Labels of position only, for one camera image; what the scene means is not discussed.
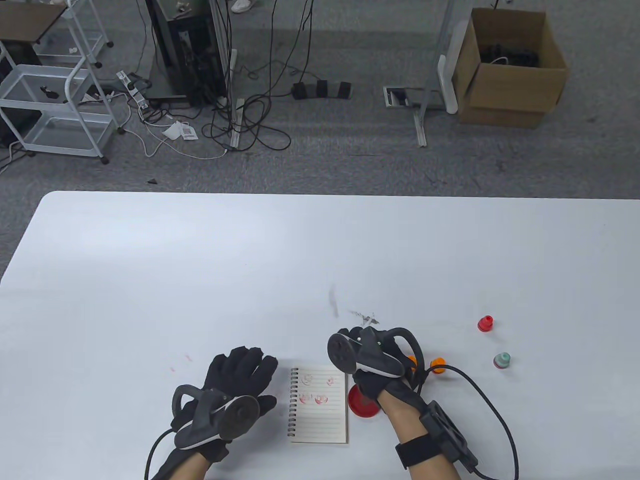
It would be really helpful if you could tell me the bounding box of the black foot pedal switch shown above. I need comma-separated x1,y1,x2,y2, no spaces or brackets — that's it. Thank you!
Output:
291,80,353,101

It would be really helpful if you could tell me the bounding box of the person's right hand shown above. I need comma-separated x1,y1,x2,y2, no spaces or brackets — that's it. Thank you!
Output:
335,327,427,407

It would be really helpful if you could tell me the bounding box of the brown cardboard box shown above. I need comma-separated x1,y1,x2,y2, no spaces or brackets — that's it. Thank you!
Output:
452,7,571,130

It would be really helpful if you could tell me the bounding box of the person's left hand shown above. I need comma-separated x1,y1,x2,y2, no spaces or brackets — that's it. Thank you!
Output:
171,346,279,464

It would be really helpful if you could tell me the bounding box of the white cable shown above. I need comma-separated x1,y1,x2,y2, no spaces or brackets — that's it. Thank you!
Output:
120,92,231,162

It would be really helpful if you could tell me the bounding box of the person's left forearm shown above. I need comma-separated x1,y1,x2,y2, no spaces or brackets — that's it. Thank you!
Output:
165,450,213,480

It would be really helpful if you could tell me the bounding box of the white paper tag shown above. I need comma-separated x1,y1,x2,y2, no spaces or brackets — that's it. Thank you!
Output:
163,120,199,142

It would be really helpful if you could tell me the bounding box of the tangle of black cables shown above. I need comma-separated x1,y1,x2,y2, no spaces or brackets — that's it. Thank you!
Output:
202,0,321,153

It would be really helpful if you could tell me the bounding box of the red round ink pad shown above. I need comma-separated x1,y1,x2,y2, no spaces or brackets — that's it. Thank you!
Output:
348,384,382,419

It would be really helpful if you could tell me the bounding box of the metal floor outlet box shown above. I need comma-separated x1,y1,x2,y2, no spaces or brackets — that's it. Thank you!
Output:
383,86,446,111

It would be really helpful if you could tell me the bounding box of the white wire cart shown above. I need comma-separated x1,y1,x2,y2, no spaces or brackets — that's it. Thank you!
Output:
0,0,126,166

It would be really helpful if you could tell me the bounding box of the aluminium floor rail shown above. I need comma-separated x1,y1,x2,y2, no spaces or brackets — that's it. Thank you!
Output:
229,97,246,151

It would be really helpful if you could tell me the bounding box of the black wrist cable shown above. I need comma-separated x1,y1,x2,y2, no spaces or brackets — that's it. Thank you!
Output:
415,364,520,480
144,430,174,480

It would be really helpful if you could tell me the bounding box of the white power strip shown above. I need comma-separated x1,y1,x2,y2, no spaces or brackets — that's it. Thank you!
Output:
116,71,150,110

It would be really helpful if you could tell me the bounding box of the grey metal table leg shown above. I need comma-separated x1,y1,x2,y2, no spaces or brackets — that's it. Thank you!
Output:
412,0,458,148

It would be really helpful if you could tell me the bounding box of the bundle of black cords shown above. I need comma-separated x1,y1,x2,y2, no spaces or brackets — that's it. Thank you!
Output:
480,44,541,68

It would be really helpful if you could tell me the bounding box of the brown wooden side table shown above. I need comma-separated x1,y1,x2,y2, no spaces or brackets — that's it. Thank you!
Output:
0,2,68,46

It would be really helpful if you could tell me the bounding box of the spiral lined notebook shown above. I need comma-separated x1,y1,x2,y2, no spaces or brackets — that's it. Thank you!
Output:
287,364,348,445

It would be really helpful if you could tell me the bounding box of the white plastic bar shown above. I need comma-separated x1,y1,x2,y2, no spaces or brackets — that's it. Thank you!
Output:
437,20,468,116

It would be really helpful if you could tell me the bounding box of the person's right forearm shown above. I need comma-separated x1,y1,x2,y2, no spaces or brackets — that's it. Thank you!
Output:
380,390,463,480

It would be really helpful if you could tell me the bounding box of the black computer cabinet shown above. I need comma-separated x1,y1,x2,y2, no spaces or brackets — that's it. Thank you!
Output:
144,0,232,107

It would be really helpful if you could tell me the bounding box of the black wrist camera strap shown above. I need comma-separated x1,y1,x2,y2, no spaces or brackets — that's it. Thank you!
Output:
395,400,479,472

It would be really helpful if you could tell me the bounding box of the black grey handheld controller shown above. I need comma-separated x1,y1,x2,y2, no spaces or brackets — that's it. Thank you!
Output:
171,385,261,451
327,326,427,381

